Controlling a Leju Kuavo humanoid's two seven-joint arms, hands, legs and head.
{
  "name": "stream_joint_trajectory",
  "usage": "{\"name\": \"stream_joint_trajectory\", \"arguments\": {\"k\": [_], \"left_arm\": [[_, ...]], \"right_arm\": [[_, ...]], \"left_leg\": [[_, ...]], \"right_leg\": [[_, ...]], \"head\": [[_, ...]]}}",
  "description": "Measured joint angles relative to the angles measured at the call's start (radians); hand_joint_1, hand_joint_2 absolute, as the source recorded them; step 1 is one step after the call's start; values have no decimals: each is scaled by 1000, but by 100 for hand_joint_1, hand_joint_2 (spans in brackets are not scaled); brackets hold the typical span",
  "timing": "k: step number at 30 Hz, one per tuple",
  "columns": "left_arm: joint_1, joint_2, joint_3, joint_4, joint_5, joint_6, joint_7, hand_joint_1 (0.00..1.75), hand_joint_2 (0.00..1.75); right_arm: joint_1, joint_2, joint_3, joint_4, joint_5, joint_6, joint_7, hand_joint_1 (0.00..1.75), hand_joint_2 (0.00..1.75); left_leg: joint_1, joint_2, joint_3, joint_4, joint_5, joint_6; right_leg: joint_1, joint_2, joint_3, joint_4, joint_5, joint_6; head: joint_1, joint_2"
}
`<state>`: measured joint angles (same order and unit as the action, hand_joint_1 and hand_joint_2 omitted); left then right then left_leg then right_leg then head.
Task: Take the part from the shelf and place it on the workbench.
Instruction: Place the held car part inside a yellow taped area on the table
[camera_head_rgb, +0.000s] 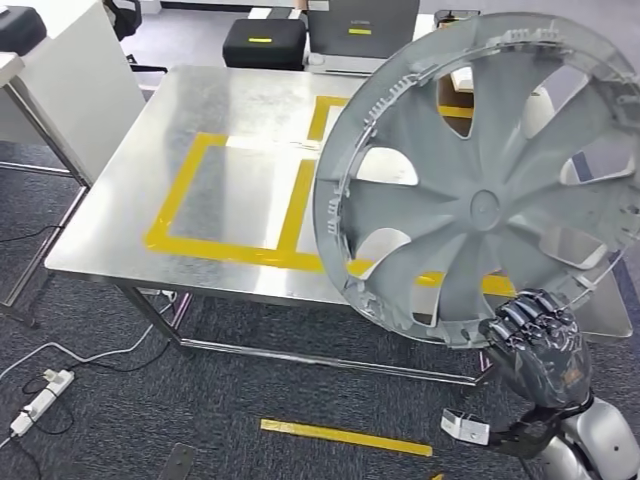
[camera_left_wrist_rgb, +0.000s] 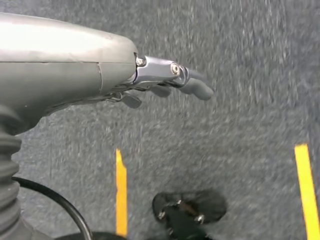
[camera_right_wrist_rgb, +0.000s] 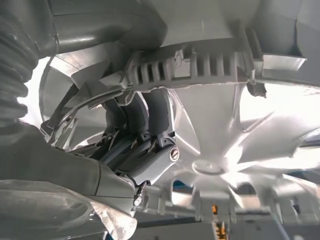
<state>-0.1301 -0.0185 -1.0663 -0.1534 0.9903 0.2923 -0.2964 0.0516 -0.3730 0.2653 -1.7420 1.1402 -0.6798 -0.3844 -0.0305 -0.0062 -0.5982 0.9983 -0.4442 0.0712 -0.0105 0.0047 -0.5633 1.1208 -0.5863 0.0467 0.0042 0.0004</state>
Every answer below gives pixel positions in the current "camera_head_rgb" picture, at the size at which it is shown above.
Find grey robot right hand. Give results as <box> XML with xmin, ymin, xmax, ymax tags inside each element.
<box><xmin>478</xmin><ymin>289</ymin><xmax>593</xmax><ymax>410</ymax></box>

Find grey plastic wheel hubcap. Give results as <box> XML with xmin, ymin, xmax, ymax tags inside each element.
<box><xmin>312</xmin><ymin>11</ymin><xmax>640</xmax><ymax>351</ymax></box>

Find yellow tape outline on workbench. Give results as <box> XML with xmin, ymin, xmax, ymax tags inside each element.
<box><xmin>142</xmin><ymin>95</ymin><xmax>516</xmax><ymax>298</ymax></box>

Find stainless steel workbench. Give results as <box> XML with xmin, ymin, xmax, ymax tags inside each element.
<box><xmin>44</xmin><ymin>64</ymin><xmax>633</xmax><ymax>389</ymax></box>

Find yellow broken floor tape square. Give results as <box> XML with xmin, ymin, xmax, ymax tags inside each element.
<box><xmin>260</xmin><ymin>418</ymin><xmax>446</xmax><ymax>480</ymax></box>

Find cardboard box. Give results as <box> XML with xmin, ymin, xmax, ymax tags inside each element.
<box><xmin>433</xmin><ymin>9</ymin><xmax>481</xmax><ymax>140</ymax></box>

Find grey case with yellow label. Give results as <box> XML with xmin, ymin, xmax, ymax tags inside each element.
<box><xmin>307</xmin><ymin>0</ymin><xmax>421</xmax><ymax>61</ymax></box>

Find white flat device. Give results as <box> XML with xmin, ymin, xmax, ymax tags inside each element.
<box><xmin>303</xmin><ymin>51</ymin><xmax>374</xmax><ymax>75</ymax></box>

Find black case with yellow label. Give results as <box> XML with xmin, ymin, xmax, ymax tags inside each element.
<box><xmin>222</xmin><ymin>18</ymin><xmax>307</xmax><ymax>71</ymax></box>

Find black office chair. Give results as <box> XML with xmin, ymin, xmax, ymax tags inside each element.
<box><xmin>102</xmin><ymin>0</ymin><xmax>168</xmax><ymax>74</ymax></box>

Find white desk with steel legs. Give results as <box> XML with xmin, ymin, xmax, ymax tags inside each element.
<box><xmin>0</xmin><ymin>0</ymin><xmax>147</xmax><ymax>329</ymax></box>

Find white power strip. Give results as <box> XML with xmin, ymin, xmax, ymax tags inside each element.
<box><xmin>10</xmin><ymin>369</ymin><xmax>76</xmax><ymax>439</ymax></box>

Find black bag on desk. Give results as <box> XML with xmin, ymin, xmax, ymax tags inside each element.
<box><xmin>0</xmin><ymin>6</ymin><xmax>48</xmax><ymax>58</ymax></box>

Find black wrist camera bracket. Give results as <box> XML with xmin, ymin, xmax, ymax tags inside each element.
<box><xmin>487</xmin><ymin>396</ymin><xmax>596</xmax><ymax>460</ymax></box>

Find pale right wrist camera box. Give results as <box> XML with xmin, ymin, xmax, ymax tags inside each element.
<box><xmin>441</xmin><ymin>408</ymin><xmax>491</xmax><ymax>446</ymax></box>

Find white floor cable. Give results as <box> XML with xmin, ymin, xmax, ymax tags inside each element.
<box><xmin>0</xmin><ymin>301</ymin><xmax>176</xmax><ymax>386</ymax></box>

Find black floor cable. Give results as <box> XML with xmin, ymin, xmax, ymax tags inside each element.
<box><xmin>0</xmin><ymin>341</ymin><xmax>171</xmax><ymax>480</ymax></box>

